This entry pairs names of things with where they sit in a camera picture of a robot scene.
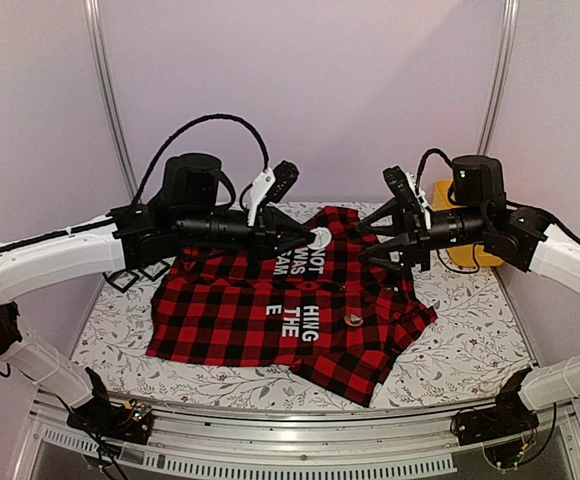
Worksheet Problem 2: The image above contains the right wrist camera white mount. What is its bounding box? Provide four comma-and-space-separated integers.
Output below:
383, 166, 432, 229

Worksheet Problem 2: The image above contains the aluminium front rail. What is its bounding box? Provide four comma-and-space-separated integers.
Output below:
13, 392, 580, 479

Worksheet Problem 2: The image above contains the left aluminium frame post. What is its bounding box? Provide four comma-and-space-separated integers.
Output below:
83, 0, 138, 199

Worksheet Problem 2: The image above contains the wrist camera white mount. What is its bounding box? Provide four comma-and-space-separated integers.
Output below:
240, 160, 299, 227
383, 166, 432, 229

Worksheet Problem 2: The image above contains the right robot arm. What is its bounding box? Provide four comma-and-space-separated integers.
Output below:
360, 148, 580, 295

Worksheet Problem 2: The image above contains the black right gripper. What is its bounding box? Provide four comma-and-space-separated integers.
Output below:
356, 197, 488, 277

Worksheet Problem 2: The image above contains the red black plaid shirt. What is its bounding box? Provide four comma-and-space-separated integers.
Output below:
147, 206, 437, 406

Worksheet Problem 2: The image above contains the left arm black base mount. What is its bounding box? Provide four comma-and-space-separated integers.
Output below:
67, 367, 154, 445

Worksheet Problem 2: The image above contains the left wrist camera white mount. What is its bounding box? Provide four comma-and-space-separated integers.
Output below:
240, 160, 299, 227

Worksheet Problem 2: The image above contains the black display case with blue brooch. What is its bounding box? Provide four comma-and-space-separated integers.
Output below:
103, 270, 141, 293

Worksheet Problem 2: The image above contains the yellow plastic basket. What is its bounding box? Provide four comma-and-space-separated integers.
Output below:
432, 180, 503, 269

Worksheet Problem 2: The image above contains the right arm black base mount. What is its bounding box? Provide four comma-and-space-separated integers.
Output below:
450, 368, 539, 446

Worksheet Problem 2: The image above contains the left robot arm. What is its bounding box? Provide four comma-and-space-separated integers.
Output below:
0, 153, 331, 434

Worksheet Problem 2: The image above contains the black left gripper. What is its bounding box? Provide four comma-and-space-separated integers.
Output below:
178, 209, 317, 271

